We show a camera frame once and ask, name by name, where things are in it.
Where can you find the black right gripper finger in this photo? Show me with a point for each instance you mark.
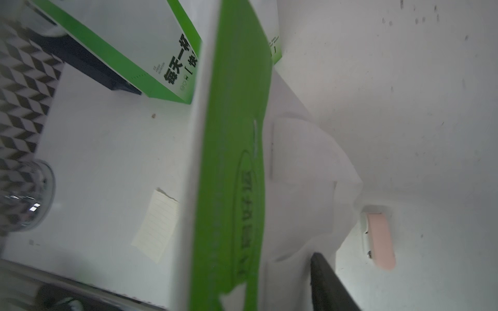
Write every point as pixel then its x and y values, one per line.
pixel 328 293

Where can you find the pink stapler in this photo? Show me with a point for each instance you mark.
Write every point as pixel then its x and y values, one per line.
pixel 377 240

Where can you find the green white tea bag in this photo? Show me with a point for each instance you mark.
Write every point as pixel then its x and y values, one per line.
pixel 267 13
pixel 265 187
pixel 153 45

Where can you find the navy and cream tote bag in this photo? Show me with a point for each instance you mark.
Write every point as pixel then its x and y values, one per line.
pixel 76 55

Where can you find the silver wire rack stand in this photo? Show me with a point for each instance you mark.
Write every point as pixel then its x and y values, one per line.
pixel 27 194

